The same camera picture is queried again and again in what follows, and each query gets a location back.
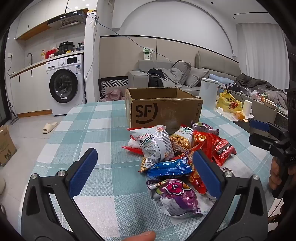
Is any white washing machine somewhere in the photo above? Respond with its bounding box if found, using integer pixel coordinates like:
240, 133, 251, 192
46, 54, 85, 116

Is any green white wall device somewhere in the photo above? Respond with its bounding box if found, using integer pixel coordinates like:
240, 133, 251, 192
143, 47, 154, 61

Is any person's right hand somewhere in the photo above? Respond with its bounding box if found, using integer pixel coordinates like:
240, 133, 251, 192
268, 157, 283, 191

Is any beige slipper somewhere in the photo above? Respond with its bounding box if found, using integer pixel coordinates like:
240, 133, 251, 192
43, 122, 58, 134

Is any yellow plastic bag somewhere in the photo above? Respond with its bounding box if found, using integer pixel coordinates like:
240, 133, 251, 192
216, 89, 243, 113

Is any white packet with red ends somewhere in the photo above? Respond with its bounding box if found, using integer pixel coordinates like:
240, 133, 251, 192
122, 127, 144, 155

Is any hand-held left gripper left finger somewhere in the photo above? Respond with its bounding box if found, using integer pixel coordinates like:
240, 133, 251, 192
21, 148, 102, 241

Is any white bowl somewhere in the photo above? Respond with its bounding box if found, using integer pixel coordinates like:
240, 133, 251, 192
264, 98, 280, 110

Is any printed cardboard box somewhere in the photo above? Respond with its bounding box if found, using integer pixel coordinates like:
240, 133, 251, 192
0, 125, 18, 166

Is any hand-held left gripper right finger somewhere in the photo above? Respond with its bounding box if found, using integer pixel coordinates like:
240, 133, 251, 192
192, 149, 270, 241

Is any white kitchen base cabinet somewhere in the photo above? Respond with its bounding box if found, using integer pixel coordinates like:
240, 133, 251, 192
9, 62, 53, 115

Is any white curtain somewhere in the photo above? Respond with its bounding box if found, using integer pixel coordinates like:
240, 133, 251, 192
236, 22, 289, 79

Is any person's left hand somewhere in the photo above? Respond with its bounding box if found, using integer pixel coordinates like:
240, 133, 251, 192
126, 231, 156, 241

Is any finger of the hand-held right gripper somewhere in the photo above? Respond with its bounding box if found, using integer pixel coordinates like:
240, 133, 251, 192
249, 119, 288, 139
248, 133, 278, 155

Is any grey sofa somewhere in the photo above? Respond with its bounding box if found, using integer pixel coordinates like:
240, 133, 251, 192
126, 50, 241, 98

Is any range hood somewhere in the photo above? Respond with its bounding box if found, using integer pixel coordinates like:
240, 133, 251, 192
47, 8, 89, 30

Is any small purple snack bag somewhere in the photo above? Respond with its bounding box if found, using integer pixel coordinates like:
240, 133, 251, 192
191, 120, 220, 136

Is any kitchen wall cabinet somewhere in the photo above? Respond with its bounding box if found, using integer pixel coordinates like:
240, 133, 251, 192
15, 3, 67, 41

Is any coffee table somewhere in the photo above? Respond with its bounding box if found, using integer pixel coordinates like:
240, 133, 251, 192
216, 87, 279, 130

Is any grey hoodie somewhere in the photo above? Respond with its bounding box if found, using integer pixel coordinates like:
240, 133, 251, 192
159, 68, 184, 84

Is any blue snack packet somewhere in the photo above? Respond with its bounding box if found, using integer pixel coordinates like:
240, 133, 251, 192
147, 159, 193, 179

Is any red packet with dark label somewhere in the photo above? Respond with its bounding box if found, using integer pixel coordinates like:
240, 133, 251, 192
203, 134, 237, 166

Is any red snack packet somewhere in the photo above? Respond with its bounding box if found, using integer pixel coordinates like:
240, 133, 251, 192
193, 130, 208, 151

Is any large purple snack bag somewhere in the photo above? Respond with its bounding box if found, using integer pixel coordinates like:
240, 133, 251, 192
146, 179, 204, 217

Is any small noodle snack bag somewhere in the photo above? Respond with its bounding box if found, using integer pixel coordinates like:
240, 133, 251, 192
170, 126, 194, 153

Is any black jacket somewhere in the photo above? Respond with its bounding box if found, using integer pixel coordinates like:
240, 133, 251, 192
148, 68, 165, 88

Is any white paper roll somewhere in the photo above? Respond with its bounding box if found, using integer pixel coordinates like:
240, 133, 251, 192
242, 100, 252, 115

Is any black white patterned chair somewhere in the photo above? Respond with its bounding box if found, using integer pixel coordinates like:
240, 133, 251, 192
98, 76, 129, 102

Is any white noodle snack bag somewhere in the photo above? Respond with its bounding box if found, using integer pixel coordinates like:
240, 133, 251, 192
129, 125, 175, 173

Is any black pressure cooker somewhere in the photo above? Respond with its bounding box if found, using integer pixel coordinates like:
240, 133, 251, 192
59, 42, 75, 54

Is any dark green jacket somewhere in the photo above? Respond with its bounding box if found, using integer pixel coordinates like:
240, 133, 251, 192
235, 74, 287, 99

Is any light grey pillow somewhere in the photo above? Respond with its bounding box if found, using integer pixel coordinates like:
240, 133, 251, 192
185, 67, 209, 88

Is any brown cardboard box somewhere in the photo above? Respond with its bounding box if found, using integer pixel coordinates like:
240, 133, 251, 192
125, 87, 204, 135

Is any light blue pillow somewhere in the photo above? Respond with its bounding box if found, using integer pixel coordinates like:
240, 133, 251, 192
208, 74, 234, 84

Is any white trash can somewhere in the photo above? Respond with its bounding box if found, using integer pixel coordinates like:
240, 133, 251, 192
199, 78, 219, 110

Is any pink cloth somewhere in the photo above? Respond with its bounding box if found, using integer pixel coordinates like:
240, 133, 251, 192
102, 89, 126, 102

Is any dark grey pillow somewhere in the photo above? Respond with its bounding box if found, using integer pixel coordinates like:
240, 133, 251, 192
172, 60, 192, 85

